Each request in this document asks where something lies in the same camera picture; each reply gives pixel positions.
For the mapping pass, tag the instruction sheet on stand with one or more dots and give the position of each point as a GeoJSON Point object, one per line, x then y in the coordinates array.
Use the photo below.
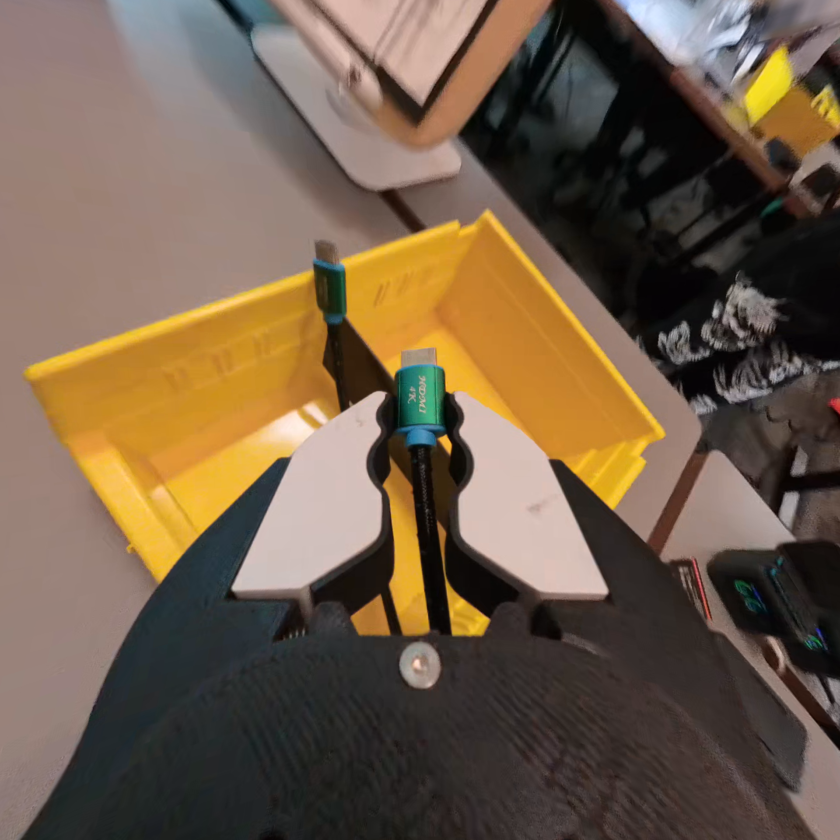
{"type": "Point", "coordinates": [499, 65]}

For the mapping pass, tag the grey desk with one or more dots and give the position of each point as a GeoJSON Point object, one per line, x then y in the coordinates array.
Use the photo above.
{"type": "Point", "coordinates": [131, 164]}

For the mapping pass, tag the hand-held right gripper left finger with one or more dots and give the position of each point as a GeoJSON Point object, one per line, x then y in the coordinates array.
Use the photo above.
{"type": "Point", "coordinates": [315, 505]}

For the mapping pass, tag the black charger with green lights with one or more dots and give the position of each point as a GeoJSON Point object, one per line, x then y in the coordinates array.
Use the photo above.
{"type": "Point", "coordinates": [761, 590]}

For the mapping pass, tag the wooden work table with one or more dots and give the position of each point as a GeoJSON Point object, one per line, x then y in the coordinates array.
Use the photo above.
{"type": "Point", "coordinates": [709, 98]}

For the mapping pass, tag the yellow plastic bin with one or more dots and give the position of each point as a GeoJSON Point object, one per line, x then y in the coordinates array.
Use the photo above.
{"type": "Point", "coordinates": [787, 105]}
{"type": "Point", "coordinates": [197, 367]}

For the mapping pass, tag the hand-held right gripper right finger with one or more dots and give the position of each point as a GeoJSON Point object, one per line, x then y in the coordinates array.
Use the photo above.
{"type": "Point", "coordinates": [525, 505]}

